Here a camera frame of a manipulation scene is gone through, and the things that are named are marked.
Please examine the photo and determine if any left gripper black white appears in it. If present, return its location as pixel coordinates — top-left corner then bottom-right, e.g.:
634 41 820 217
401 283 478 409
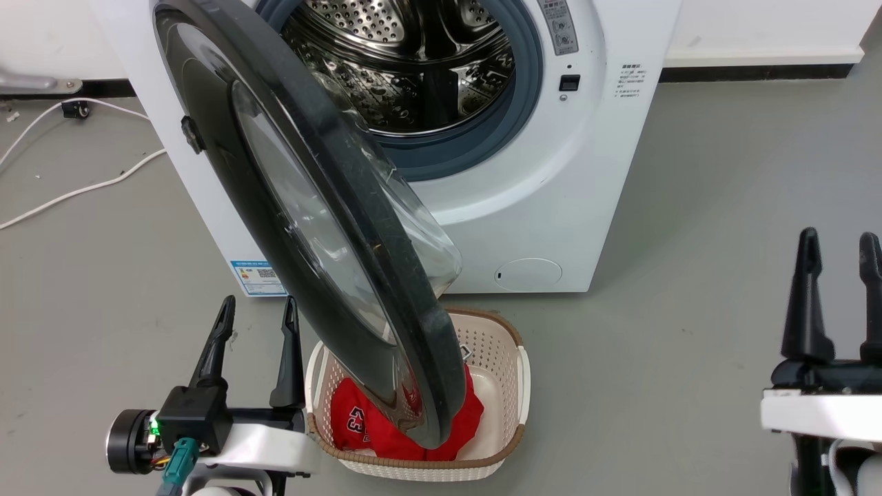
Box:
105 296 322 477

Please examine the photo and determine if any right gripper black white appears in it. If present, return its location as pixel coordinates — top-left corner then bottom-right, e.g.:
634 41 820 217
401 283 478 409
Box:
760 227 882 444

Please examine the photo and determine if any black round glass washer door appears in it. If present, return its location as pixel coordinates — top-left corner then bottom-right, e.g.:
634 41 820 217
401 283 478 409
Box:
150 0 467 451

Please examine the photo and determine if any white front-load washing machine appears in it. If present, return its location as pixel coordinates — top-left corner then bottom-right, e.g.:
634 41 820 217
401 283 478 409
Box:
90 0 683 298

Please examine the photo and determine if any grey rubber door gasket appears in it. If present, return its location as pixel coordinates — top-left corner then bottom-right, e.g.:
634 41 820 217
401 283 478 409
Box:
255 0 545 182

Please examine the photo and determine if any blue energy label sticker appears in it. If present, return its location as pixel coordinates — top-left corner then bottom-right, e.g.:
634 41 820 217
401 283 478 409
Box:
230 260 289 298

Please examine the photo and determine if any red printed garment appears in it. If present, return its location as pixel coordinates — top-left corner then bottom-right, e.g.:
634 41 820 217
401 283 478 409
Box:
331 364 485 462

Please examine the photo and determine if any cream plastic laundry basket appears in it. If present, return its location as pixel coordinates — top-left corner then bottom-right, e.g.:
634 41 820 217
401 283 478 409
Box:
305 307 531 482

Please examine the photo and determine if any round white filter cover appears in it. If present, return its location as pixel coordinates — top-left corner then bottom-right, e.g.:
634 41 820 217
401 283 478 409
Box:
494 258 563 292

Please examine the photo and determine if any perforated steel washer drum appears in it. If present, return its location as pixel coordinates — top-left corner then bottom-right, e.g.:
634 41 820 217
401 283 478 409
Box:
279 0 516 136

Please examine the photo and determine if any grey instruction sticker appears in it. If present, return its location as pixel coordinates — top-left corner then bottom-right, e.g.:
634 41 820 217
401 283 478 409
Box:
537 0 580 56

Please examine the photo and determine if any teal connector cable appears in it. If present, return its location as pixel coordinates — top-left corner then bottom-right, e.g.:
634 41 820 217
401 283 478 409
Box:
155 437 203 496

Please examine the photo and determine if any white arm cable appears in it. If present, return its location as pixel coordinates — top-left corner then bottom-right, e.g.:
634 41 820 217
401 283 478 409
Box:
825 439 857 496

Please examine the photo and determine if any white floor cable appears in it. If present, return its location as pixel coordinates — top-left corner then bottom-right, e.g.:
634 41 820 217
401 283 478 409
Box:
0 96 151 168
0 147 168 231

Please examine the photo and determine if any grey metal floor bracket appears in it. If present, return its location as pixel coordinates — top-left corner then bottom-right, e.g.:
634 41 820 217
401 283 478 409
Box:
0 68 84 96

